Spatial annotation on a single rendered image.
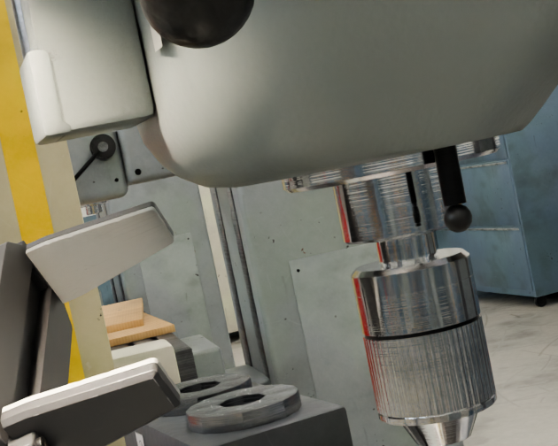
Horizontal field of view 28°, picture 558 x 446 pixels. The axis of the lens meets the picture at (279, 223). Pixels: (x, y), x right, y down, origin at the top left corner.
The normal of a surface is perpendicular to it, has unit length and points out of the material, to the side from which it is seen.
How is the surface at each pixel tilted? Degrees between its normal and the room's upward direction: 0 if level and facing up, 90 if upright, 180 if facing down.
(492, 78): 128
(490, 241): 90
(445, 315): 90
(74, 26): 90
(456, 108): 124
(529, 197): 90
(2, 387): 77
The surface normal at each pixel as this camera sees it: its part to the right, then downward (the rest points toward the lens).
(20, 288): 0.91, -0.40
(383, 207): -0.35, 0.12
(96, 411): 0.11, 0.55
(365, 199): -0.58, 0.16
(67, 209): 0.29, 0.00
